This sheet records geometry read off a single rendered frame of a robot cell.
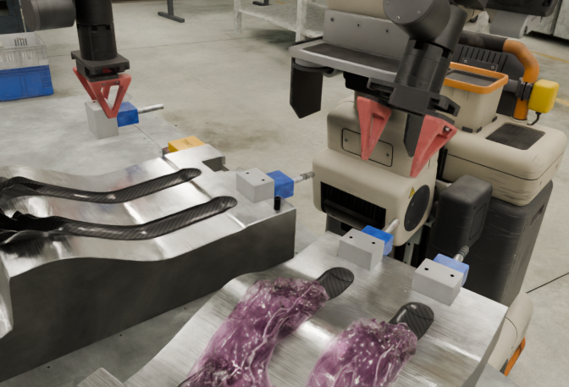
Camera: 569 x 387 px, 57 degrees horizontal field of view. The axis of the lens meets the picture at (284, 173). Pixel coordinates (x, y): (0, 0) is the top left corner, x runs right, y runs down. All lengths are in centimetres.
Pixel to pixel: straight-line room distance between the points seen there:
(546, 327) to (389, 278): 144
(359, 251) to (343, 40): 46
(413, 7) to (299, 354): 37
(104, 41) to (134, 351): 48
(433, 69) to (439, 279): 25
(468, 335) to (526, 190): 65
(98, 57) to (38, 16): 11
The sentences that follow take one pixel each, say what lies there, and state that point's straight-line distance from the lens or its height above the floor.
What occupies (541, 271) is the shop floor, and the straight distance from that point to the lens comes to 236.
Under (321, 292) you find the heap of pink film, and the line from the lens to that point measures 60.
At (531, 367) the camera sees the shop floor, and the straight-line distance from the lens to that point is 193.
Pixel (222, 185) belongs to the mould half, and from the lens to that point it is 81.
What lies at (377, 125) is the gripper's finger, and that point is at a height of 103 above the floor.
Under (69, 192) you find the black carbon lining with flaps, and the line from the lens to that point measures 80.
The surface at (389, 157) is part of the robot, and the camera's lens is 105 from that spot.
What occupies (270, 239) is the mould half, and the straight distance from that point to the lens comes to 75.
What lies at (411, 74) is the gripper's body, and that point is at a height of 111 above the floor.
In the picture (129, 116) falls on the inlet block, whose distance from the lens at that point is 95.
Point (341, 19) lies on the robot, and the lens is 101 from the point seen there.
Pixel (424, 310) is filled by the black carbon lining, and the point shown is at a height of 85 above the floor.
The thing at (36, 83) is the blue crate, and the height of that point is 10.
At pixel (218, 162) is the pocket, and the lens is 90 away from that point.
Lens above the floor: 128
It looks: 28 degrees down
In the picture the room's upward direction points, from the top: 2 degrees clockwise
